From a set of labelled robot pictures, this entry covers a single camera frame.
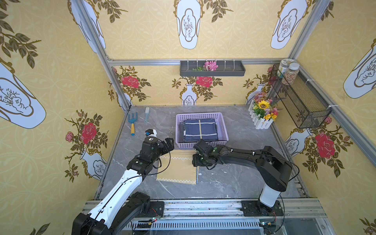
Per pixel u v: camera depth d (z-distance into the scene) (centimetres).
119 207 46
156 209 73
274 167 50
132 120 113
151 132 72
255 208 73
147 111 117
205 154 69
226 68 92
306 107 80
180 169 88
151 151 61
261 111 99
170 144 72
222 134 102
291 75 80
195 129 101
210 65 88
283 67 86
